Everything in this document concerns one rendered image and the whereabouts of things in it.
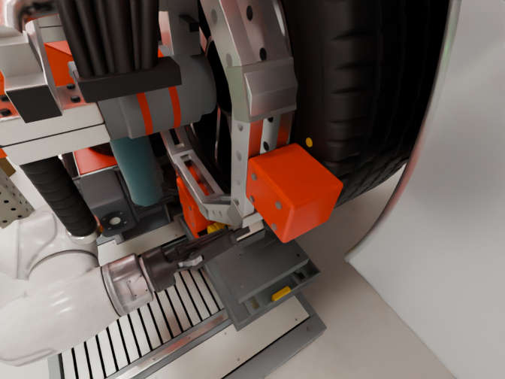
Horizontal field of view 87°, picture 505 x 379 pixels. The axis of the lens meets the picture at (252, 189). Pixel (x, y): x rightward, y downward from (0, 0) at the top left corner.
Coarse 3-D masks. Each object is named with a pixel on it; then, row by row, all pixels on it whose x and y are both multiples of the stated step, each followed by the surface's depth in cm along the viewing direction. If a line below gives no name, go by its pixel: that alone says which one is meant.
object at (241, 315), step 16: (208, 272) 99; (304, 272) 100; (320, 272) 100; (224, 288) 96; (272, 288) 97; (288, 288) 94; (304, 288) 103; (224, 304) 94; (240, 304) 92; (256, 304) 90; (272, 304) 92; (240, 320) 89
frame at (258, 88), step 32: (224, 0) 25; (256, 0) 27; (224, 32) 26; (256, 32) 29; (224, 64) 29; (256, 64) 26; (288, 64) 28; (256, 96) 27; (288, 96) 29; (256, 128) 30; (288, 128) 32; (192, 160) 71; (192, 192) 65
